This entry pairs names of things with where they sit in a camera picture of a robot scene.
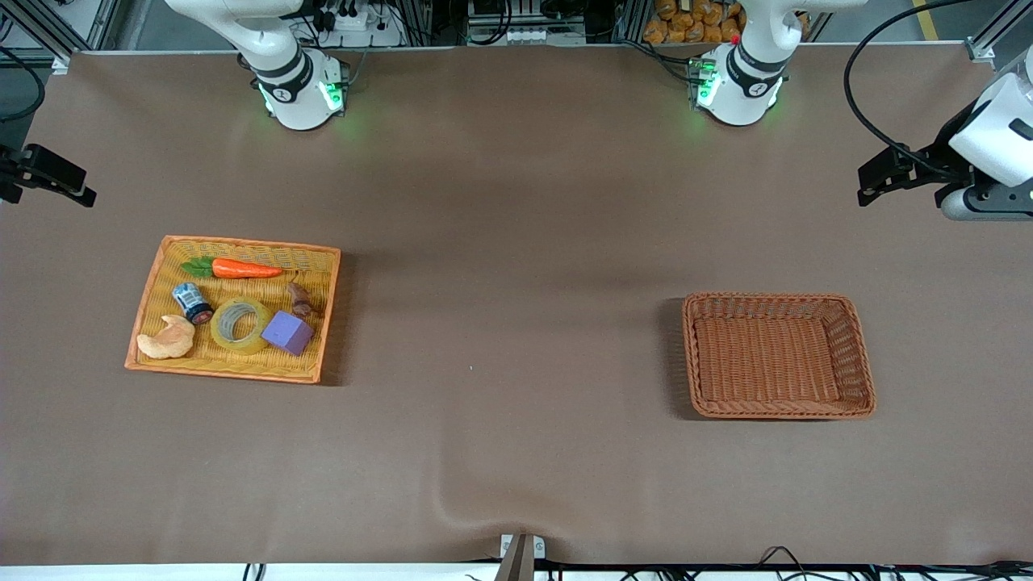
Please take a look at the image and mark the yellow tape roll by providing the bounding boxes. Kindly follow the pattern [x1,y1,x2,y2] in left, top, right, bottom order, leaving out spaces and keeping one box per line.
[211,298,274,356]

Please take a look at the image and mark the small blue jar black lid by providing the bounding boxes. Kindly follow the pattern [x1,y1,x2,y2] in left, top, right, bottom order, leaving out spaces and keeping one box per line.
[172,282,215,326]

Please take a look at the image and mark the toy croissant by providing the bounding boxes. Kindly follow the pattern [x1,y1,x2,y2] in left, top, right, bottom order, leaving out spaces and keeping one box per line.
[136,315,195,361]

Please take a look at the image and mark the brown wicker basket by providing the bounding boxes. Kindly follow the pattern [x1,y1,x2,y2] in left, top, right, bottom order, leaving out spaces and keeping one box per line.
[682,291,877,420]

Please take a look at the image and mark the orange toy carrot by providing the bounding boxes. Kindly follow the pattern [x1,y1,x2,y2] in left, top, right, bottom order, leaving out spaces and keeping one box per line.
[181,257,284,280]

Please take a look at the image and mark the bag of orange buns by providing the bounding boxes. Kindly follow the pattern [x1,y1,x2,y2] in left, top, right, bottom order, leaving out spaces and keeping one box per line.
[643,0,743,45]

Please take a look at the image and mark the yellow wicker tray orange rim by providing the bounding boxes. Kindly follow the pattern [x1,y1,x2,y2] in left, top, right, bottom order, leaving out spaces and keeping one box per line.
[124,235,341,384]

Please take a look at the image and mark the brown toy root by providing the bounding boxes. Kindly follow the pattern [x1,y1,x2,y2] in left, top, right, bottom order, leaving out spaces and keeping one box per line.
[286,273,324,317]

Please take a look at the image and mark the purple foam cube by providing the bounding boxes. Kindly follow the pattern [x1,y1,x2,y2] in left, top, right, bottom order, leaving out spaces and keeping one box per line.
[261,311,316,357]

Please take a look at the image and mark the white power strip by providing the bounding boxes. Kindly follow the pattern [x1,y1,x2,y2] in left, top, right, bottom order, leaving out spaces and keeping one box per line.
[311,0,404,48]

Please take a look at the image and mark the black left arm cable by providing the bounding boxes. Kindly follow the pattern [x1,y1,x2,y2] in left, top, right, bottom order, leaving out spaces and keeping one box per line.
[843,0,969,182]

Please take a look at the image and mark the aluminium frame post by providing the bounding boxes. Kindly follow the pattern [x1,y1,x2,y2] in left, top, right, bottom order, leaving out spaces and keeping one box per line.
[0,0,122,75]
[964,0,1033,65]

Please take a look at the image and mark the black floor cables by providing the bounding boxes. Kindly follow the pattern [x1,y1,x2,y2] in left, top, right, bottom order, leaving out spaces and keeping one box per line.
[557,547,1033,581]

